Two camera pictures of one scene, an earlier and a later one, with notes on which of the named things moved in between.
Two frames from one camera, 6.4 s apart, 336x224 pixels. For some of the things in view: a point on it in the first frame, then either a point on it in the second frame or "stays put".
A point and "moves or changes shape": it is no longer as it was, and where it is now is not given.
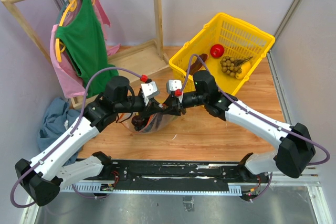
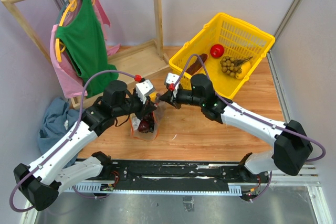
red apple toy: (217, 51) stays put
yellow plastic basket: (229, 48) stays put
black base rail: (168, 178) stays put
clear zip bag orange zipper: (154, 123) moves or changes shape
